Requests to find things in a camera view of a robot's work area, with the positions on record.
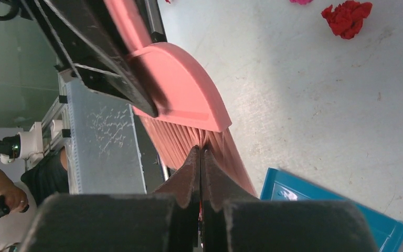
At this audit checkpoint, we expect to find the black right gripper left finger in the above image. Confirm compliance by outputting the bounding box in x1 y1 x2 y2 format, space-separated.
153 145 200 209

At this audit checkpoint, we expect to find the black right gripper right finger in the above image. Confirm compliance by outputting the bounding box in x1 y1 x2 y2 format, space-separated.
200 149 258 213

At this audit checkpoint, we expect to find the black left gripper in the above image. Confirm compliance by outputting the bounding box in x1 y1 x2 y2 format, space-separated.
22 1 158 118

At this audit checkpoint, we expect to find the pink hand brush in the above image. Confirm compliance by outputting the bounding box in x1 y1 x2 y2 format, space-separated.
105 1 257 196

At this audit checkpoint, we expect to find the blue plastic dustpan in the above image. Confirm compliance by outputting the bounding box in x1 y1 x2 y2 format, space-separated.
260 168 403 252

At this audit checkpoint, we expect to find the long pink crumpled paper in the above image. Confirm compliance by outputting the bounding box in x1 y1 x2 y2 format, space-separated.
290 0 313 5

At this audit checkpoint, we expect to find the red paper ball near centre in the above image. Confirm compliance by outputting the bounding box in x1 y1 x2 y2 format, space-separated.
321 1 373 39

